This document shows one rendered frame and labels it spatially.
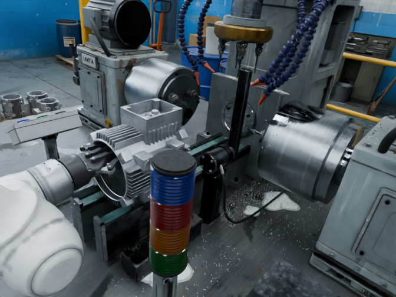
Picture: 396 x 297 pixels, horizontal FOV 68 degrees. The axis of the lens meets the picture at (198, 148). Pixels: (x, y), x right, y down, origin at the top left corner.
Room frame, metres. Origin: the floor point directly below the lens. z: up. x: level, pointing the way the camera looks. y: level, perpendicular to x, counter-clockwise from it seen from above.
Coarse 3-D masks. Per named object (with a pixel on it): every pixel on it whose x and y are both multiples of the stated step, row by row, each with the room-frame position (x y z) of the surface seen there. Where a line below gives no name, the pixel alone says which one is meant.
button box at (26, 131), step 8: (64, 112) 0.75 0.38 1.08; (72, 112) 0.76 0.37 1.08; (32, 120) 0.68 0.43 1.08; (40, 120) 0.69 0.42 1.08; (48, 120) 0.70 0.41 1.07; (56, 120) 0.72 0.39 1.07; (64, 120) 0.73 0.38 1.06; (72, 120) 0.75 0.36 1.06; (80, 120) 0.76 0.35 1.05; (8, 128) 0.67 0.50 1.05; (16, 128) 0.64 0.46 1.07; (24, 128) 0.65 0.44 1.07; (32, 128) 0.67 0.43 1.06; (40, 128) 0.68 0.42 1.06; (48, 128) 0.69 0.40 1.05; (56, 128) 0.70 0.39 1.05; (64, 128) 0.72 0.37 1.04; (72, 128) 0.74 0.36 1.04; (16, 136) 0.63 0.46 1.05; (24, 136) 0.64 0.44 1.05; (32, 136) 0.65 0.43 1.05; (40, 136) 0.67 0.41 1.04; (16, 144) 0.65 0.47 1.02
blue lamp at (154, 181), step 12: (156, 180) 0.30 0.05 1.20; (168, 180) 0.29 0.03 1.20; (180, 180) 0.30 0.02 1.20; (192, 180) 0.31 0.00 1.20; (156, 192) 0.30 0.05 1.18; (168, 192) 0.29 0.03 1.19; (180, 192) 0.30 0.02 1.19; (192, 192) 0.32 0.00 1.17; (168, 204) 0.29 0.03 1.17; (180, 204) 0.30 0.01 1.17
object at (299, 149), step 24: (288, 120) 0.71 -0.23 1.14; (312, 120) 0.70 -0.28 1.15; (336, 120) 0.69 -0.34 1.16; (264, 144) 0.70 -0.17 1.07; (288, 144) 0.66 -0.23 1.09; (312, 144) 0.64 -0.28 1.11; (336, 144) 0.63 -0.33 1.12; (264, 168) 0.69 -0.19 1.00; (288, 168) 0.64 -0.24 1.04; (312, 168) 0.61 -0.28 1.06; (336, 168) 0.60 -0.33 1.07; (312, 192) 0.61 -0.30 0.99; (336, 192) 0.70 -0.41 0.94
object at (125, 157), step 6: (96, 132) 0.63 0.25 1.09; (180, 132) 0.68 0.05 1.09; (90, 138) 0.62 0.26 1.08; (180, 138) 0.67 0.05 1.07; (126, 150) 0.55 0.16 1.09; (120, 156) 0.54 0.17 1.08; (126, 156) 0.54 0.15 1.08; (126, 162) 0.53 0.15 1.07; (126, 198) 0.54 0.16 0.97; (126, 204) 0.53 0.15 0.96
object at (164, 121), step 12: (120, 108) 0.67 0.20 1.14; (132, 108) 0.69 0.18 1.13; (144, 108) 0.73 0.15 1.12; (156, 108) 0.74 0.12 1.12; (168, 108) 0.73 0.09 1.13; (180, 108) 0.70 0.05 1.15; (132, 120) 0.64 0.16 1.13; (144, 120) 0.61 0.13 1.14; (156, 120) 0.63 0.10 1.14; (168, 120) 0.66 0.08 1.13; (180, 120) 0.70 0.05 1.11; (144, 132) 0.61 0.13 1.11; (156, 132) 0.63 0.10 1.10; (168, 132) 0.66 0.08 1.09
